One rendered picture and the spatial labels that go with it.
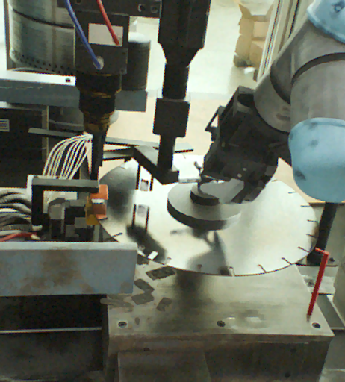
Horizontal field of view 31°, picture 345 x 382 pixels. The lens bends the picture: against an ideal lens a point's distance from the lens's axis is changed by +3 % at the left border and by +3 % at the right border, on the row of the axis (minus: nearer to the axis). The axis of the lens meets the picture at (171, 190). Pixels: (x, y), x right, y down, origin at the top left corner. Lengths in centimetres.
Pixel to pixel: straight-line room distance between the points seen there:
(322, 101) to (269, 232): 35
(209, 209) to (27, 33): 75
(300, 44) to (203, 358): 43
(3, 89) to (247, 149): 45
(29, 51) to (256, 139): 85
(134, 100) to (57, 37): 45
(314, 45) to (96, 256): 32
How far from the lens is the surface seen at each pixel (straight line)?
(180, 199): 87
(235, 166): 73
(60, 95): 101
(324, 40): 58
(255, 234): 84
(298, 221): 90
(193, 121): 168
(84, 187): 84
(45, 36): 143
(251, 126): 68
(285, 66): 62
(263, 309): 88
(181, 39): 71
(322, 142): 51
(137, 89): 100
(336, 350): 101
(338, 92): 54
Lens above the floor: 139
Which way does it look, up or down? 29 degrees down
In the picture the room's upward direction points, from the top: 8 degrees clockwise
